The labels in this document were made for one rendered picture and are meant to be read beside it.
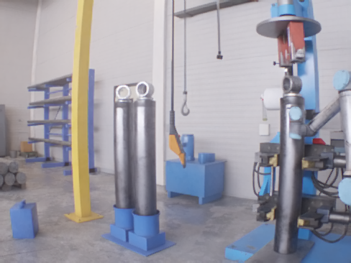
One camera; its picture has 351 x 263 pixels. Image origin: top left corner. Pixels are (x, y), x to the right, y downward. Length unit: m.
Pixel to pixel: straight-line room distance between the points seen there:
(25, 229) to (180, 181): 2.61
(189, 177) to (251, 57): 2.17
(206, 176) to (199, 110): 1.40
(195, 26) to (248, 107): 1.92
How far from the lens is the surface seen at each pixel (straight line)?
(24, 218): 3.41
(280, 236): 2.60
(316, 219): 2.42
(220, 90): 5.22
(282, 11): 2.62
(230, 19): 5.38
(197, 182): 4.64
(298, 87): 2.49
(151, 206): 2.93
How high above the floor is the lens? 1.27
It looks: 1 degrees down
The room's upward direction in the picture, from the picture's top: straight up
